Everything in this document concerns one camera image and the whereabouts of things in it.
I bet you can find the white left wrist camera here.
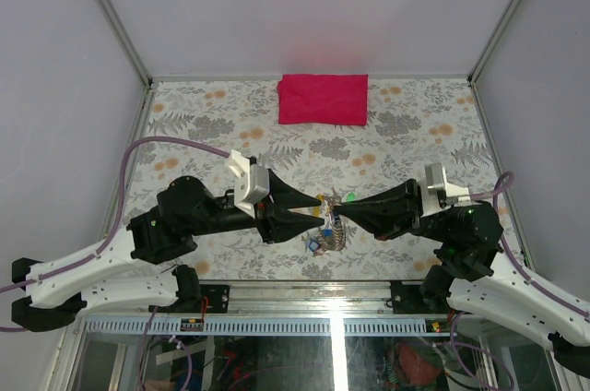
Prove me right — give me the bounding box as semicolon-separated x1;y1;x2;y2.
225;149;270;219

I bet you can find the metal keyring hoop yellow handle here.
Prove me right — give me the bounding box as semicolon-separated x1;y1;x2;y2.
305;209;347;256

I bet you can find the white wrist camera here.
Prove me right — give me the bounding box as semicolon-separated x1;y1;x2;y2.
419;163;471;217
225;149;270;219

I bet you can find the key yellow tag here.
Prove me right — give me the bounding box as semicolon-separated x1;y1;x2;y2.
312;187;342;218

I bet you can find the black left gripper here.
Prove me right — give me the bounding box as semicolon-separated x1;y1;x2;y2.
192;171;328;245

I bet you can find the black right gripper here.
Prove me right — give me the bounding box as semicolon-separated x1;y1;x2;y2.
333;176;453;243

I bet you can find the pink folded cloth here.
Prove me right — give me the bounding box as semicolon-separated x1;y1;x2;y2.
277;74;369;126

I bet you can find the blue key tag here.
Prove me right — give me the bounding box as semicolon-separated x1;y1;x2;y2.
306;229;333;255

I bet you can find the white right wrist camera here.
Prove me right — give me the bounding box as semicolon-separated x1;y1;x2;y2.
419;163;471;217

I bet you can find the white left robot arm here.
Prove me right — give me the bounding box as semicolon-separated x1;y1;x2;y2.
10;173;325;332

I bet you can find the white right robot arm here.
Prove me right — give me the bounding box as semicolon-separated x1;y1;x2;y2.
334;179;589;377

